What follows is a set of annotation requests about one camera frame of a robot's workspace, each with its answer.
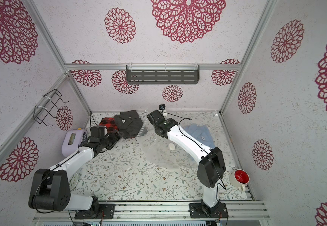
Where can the white analog alarm clock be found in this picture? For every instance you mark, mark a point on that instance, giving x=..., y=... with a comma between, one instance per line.
x=73, y=181

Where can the dark grey wall shelf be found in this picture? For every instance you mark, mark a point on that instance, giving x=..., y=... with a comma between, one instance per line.
x=162, y=75

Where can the clear plastic vacuum bag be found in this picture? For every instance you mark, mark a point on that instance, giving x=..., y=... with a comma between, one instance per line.
x=153, y=145

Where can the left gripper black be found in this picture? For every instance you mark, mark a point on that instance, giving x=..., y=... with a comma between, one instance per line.
x=115, y=139

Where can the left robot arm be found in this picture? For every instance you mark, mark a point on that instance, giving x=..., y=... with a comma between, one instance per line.
x=50, y=187

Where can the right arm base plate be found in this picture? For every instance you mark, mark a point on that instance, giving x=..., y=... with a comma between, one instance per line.
x=201, y=210

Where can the dark grey folded shirt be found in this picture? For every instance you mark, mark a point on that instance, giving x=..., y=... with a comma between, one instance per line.
x=129, y=124

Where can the white mug red inside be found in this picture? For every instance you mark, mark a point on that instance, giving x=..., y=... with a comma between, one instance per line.
x=239, y=179

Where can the red black plaid shirt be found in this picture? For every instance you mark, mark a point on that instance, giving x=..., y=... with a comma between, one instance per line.
x=109, y=124

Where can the light blue shirt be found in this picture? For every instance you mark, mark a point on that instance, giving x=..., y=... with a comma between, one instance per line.
x=201, y=134

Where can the white vacuum bag valve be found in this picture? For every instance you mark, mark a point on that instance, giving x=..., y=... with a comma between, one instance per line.
x=172, y=146

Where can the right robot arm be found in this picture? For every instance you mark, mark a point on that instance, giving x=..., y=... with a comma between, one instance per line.
x=210, y=161

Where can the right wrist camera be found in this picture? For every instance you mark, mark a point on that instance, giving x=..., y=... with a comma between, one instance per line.
x=162, y=107

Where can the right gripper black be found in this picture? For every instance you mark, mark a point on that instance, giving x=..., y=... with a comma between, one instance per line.
x=153, y=117

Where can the black wire wall rack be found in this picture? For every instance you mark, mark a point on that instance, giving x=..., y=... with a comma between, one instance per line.
x=50, y=101

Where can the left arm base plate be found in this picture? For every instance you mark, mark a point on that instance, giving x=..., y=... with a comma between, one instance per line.
x=102, y=211

